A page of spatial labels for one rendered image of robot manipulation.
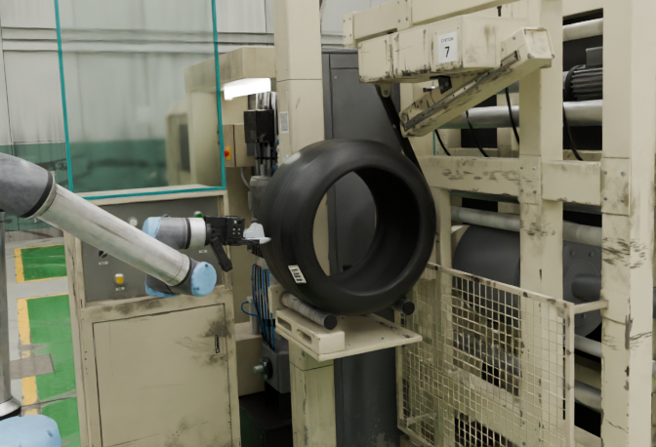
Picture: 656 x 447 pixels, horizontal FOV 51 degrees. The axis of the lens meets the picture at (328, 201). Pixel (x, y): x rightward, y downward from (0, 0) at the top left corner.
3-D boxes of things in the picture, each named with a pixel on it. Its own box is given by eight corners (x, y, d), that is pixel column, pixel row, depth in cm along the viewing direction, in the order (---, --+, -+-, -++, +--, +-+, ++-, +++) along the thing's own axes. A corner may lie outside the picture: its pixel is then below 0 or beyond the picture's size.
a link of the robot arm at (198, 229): (190, 251, 191) (182, 246, 200) (207, 251, 194) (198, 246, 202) (191, 219, 191) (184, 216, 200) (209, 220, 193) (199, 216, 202)
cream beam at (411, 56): (356, 84, 243) (355, 42, 241) (416, 83, 254) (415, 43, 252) (461, 68, 189) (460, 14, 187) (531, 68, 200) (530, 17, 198)
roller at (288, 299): (278, 298, 236) (288, 289, 237) (285, 307, 237) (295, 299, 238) (321, 322, 204) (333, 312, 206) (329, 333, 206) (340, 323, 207)
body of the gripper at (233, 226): (248, 219, 199) (207, 218, 194) (246, 247, 199) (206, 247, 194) (239, 216, 206) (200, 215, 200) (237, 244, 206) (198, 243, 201)
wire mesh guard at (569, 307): (396, 427, 268) (391, 253, 260) (400, 426, 269) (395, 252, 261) (569, 551, 187) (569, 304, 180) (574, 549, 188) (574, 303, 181)
